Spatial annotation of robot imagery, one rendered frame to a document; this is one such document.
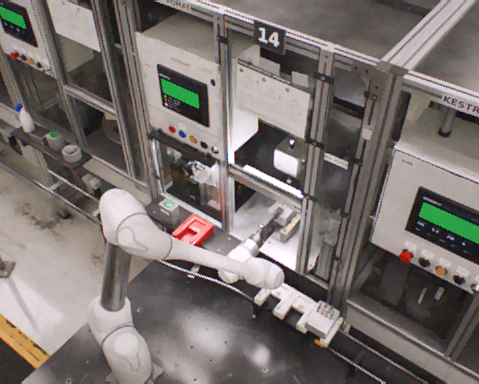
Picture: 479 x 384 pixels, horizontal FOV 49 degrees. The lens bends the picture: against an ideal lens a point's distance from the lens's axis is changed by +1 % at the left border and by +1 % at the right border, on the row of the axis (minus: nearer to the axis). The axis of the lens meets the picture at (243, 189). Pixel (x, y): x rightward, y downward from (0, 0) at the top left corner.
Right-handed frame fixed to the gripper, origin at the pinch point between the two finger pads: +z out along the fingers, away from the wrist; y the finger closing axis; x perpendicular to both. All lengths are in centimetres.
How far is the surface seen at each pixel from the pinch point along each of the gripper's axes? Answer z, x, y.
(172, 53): -11, 43, 77
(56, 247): -39, 156, -102
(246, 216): 0.0, 18.3, -12.5
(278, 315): -34.9, -24.1, -15.8
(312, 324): -33, -40, -9
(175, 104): -14, 42, 56
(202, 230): -23.3, 26.9, -6.0
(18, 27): -14, 142, 58
